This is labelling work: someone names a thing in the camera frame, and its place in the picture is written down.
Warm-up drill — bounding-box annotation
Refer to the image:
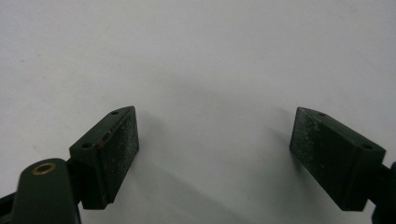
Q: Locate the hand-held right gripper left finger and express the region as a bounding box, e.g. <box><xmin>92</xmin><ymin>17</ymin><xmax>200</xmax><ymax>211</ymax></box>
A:
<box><xmin>68</xmin><ymin>105</ymin><xmax>140</xmax><ymax>211</ymax></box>

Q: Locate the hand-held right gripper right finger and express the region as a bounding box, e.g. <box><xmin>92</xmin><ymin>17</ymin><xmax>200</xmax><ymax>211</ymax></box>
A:
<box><xmin>289</xmin><ymin>106</ymin><xmax>387</xmax><ymax>212</ymax></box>

